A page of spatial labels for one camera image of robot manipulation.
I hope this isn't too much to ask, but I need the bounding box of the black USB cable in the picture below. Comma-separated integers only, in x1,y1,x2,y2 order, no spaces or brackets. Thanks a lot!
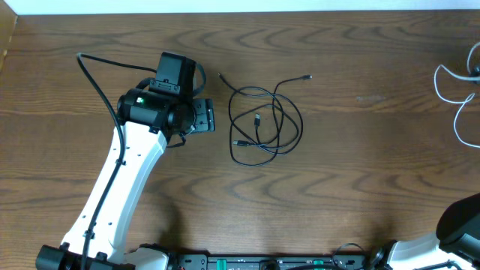
232,73,313,157
218,73,305,167

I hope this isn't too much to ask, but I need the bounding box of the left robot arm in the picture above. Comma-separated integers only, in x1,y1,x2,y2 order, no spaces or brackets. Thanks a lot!
35,52,215,269

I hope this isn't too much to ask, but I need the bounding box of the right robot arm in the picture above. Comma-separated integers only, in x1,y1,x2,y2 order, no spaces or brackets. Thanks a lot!
367,194,479,270

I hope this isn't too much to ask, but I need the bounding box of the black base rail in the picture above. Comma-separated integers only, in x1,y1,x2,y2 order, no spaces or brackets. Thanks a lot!
163,253,368,270

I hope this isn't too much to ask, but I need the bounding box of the cardboard box wall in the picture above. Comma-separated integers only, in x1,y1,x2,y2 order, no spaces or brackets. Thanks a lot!
0,0,18,70

